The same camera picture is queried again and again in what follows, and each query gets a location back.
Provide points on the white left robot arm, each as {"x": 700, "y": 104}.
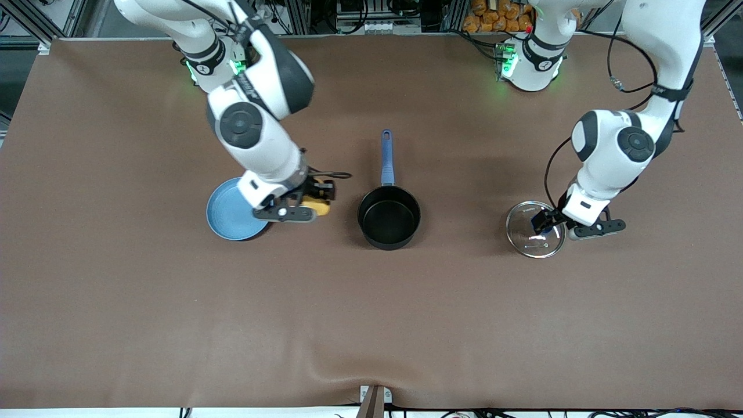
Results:
{"x": 615, "y": 168}

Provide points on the metal clamp bracket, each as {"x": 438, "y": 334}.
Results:
{"x": 374, "y": 403}

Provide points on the aluminium frame profile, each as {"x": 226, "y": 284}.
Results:
{"x": 722, "y": 17}
{"x": 42, "y": 46}

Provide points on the glass lid blue knob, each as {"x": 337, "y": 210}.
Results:
{"x": 525, "y": 235}

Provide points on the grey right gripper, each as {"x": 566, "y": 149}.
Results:
{"x": 314, "y": 189}

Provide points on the aluminium frame post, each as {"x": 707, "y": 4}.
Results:
{"x": 455, "y": 14}
{"x": 299, "y": 17}

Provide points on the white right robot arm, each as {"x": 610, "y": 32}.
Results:
{"x": 261, "y": 139}

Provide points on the blue round plate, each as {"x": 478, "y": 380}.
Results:
{"x": 229, "y": 212}

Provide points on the white power strip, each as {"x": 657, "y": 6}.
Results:
{"x": 377, "y": 27}

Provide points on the orange bread pile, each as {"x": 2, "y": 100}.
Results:
{"x": 493, "y": 17}

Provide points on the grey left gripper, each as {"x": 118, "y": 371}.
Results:
{"x": 550, "y": 217}

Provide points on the brown table mat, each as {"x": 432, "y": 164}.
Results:
{"x": 371, "y": 325}

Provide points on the yellow potato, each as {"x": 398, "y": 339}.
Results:
{"x": 318, "y": 209}

